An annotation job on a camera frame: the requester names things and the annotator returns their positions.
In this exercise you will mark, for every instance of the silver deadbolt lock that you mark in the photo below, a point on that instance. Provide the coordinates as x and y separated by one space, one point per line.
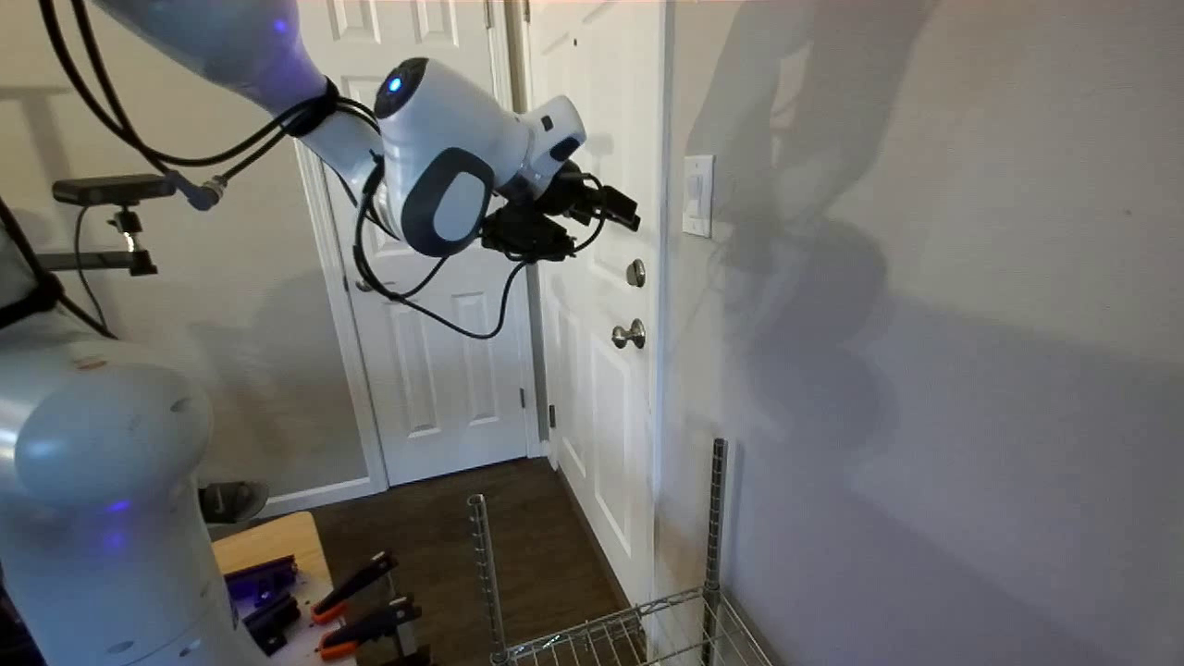
635 270

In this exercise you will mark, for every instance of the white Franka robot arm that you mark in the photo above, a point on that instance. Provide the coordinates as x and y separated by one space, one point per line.
98 493

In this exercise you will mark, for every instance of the black camera on stand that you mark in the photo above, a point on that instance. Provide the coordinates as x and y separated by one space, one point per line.
114 188

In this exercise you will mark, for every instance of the white panel door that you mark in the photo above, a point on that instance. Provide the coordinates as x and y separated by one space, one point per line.
430 394

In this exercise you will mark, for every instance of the black camera stand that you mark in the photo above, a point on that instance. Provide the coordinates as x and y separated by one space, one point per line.
125 259

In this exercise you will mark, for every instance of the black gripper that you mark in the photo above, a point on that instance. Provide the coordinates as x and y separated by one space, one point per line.
570 195

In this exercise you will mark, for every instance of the orange black clamp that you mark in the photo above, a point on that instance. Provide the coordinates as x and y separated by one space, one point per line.
373 621
358 583

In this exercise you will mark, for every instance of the silver door knob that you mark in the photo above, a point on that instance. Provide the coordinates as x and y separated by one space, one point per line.
631 335

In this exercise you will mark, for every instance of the black stand foot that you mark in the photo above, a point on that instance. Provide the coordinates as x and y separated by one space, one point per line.
233 502

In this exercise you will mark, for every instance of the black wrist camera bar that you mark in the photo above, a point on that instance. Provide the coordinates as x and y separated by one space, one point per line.
528 235

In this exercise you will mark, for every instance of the white wall light switch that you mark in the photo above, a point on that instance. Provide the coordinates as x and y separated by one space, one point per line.
698 195

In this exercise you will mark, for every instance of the small metal door hinge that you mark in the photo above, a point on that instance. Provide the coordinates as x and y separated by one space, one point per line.
522 398
554 417

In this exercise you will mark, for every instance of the light wooden board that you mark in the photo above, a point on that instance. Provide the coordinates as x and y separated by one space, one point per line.
280 541

